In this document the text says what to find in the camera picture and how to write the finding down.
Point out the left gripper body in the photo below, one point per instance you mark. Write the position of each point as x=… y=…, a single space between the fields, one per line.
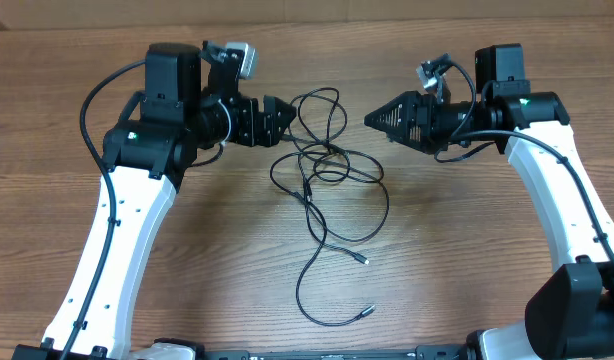
x=243 y=124

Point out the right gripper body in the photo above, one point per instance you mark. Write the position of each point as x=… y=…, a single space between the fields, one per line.
x=431 y=141

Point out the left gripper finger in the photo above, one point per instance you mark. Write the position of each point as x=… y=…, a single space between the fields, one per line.
x=278 y=110
x=272 y=129

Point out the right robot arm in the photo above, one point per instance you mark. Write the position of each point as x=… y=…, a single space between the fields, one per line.
x=572 y=315

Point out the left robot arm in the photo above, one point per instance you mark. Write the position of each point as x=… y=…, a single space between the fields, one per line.
x=190 y=101

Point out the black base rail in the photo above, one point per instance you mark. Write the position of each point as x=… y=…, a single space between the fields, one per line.
x=170 y=348

